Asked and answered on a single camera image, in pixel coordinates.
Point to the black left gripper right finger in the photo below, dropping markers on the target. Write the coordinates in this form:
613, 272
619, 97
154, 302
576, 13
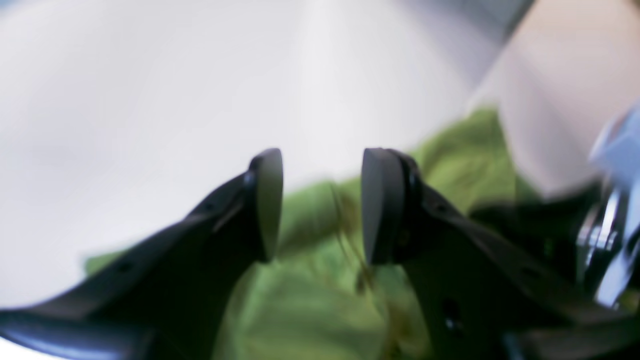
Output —
481, 296

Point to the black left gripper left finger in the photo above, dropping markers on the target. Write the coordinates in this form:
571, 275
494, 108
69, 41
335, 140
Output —
165, 298

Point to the green T-shirt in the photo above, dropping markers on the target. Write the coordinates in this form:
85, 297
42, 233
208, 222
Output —
318, 300

